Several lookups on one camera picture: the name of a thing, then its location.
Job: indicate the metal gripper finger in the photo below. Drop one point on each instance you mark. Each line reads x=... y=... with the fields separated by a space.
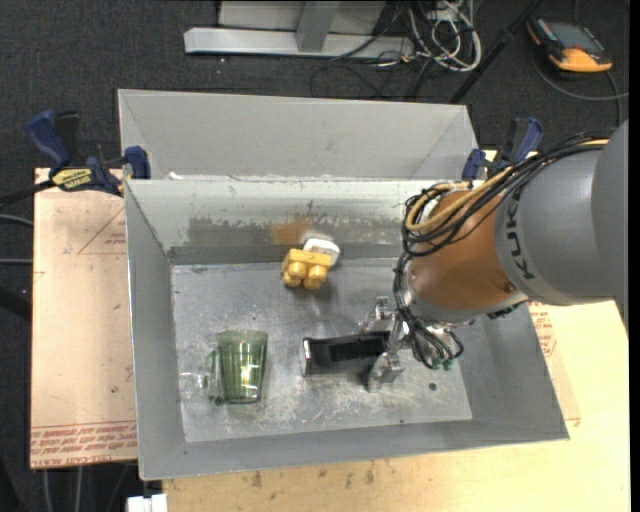
x=391 y=366
x=381 y=315

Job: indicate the black and grey box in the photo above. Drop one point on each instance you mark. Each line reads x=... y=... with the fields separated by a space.
x=340 y=352

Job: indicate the white rounded plastic piece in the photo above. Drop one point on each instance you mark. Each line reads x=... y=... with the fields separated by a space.
x=322 y=246

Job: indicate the yellow toy building block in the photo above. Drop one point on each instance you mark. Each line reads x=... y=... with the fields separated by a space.
x=302 y=267

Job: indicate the grey metal bin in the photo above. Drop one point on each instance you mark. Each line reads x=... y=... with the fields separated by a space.
x=250 y=310

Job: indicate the green clear glass mug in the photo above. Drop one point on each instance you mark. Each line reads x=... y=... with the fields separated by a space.
x=242 y=365

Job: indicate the brown cardboard board, red print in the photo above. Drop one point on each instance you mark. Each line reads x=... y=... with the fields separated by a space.
x=80 y=310

